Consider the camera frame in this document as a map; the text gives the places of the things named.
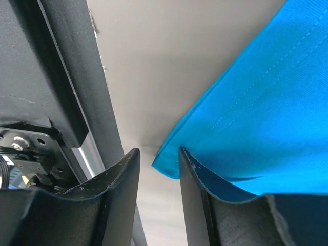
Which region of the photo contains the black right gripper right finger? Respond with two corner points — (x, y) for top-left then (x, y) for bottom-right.
(179, 148), (327, 245)

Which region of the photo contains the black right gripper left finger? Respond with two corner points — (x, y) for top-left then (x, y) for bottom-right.
(1, 148), (140, 245)

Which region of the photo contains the turquoise t-shirt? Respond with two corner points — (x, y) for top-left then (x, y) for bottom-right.
(152, 1), (327, 195)

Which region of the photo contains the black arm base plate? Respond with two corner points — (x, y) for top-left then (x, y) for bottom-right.
(0, 0), (148, 246)

